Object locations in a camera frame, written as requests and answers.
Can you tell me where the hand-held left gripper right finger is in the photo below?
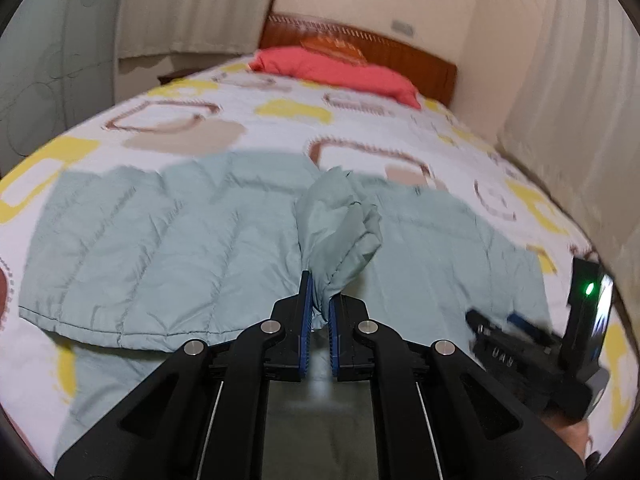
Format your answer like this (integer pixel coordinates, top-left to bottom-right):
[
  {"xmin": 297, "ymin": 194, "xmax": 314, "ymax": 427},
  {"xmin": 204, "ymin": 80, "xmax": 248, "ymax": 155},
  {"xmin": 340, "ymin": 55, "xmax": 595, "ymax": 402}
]
[{"xmin": 329, "ymin": 295, "xmax": 587, "ymax": 480}]

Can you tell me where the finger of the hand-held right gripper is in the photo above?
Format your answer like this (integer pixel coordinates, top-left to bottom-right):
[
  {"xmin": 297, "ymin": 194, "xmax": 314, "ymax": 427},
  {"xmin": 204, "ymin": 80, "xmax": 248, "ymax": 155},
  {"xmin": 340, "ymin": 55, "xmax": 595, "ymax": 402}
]
[
  {"xmin": 506, "ymin": 312, "xmax": 557, "ymax": 345},
  {"xmin": 465, "ymin": 309, "xmax": 506, "ymax": 346}
]

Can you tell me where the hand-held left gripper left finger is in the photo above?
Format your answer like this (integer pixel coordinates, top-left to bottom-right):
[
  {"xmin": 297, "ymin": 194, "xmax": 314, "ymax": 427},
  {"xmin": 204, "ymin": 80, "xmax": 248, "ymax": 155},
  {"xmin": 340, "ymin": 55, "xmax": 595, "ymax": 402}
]
[{"xmin": 54, "ymin": 270, "xmax": 315, "ymax": 480}]

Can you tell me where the light green puffer jacket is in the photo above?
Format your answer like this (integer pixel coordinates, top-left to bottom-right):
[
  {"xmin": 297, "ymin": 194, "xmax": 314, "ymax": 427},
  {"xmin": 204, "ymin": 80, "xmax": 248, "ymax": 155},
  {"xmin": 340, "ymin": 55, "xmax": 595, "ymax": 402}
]
[{"xmin": 19, "ymin": 152, "xmax": 553, "ymax": 351}]

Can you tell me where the person's right hand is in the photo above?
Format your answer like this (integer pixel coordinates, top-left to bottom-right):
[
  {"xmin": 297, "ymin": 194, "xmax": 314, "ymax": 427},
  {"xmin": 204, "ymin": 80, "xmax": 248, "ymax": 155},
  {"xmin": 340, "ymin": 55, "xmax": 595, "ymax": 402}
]
[{"xmin": 542, "ymin": 410, "xmax": 592, "ymax": 461}]

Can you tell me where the white patterned bedspread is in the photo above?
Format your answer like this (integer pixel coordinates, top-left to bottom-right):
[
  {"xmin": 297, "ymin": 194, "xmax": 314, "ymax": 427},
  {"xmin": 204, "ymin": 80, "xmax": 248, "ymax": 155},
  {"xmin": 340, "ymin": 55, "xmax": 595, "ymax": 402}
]
[{"xmin": 0, "ymin": 57, "xmax": 631, "ymax": 476}]

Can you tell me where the cream window curtain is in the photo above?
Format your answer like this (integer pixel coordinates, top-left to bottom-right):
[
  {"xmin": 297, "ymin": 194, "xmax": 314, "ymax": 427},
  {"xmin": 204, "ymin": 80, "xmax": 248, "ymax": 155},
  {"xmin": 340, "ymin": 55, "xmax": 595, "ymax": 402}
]
[
  {"xmin": 117, "ymin": 0, "xmax": 286, "ymax": 61},
  {"xmin": 495, "ymin": 0, "xmax": 640, "ymax": 281}
]

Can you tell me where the red pillow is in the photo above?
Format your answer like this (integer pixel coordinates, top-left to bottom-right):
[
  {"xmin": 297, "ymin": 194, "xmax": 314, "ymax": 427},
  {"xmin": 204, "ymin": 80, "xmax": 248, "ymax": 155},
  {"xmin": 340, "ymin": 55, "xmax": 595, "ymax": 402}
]
[{"xmin": 248, "ymin": 46, "xmax": 422, "ymax": 110}]

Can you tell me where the wooden headboard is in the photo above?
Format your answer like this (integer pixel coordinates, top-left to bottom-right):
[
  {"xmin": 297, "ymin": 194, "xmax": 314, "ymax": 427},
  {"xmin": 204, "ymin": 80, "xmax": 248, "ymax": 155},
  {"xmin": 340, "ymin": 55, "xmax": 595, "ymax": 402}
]
[{"xmin": 258, "ymin": 12, "xmax": 459, "ymax": 107}]

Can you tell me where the dark wooden nightstand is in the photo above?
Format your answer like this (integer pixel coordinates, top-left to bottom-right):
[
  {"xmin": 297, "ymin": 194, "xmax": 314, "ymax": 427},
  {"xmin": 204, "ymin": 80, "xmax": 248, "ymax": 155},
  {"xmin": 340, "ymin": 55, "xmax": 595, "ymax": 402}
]
[{"xmin": 157, "ymin": 69, "xmax": 201, "ymax": 86}]

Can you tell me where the frosted glass wardrobe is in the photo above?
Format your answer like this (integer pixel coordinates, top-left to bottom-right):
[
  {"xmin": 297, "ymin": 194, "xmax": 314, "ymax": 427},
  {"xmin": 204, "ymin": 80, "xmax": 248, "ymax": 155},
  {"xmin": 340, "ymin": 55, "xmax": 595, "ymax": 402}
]
[{"xmin": 0, "ymin": 0, "xmax": 126, "ymax": 171}]

